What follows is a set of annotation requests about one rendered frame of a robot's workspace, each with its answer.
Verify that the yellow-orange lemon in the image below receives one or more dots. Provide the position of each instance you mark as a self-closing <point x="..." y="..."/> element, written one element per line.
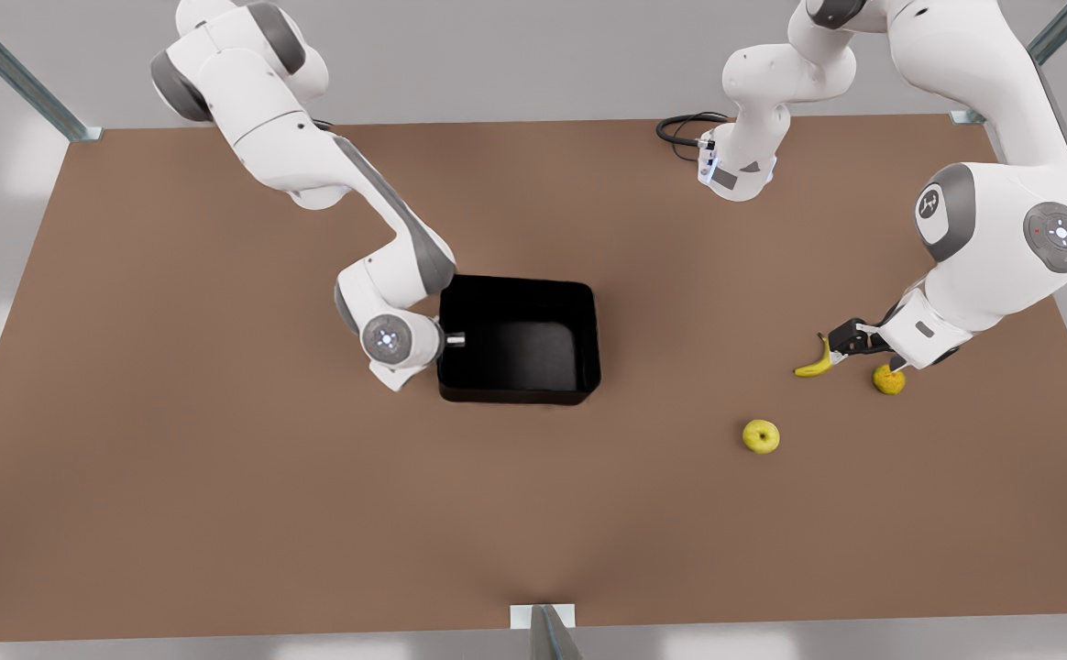
<point x="888" y="381"/>

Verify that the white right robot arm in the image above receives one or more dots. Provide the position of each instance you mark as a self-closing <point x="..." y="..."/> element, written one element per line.
<point x="263" y="137"/>

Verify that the silver frame post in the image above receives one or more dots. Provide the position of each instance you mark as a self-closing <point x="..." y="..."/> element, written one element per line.
<point x="1051" y="37"/>
<point x="547" y="632"/>
<point x="20" y="78"/>

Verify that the yellow banana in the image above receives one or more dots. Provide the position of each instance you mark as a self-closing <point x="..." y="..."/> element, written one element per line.
<point x="813" y="368"/>

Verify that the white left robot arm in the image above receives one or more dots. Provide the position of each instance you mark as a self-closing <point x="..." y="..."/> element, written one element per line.
<point x="992" y="229"/>

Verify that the yellow-green apple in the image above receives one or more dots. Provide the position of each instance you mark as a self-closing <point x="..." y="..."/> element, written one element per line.
<point x="761" y="436"/>

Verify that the black rectangular plastic bin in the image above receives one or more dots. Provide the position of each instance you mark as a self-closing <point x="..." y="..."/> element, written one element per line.
<point x="520" y="353"/>

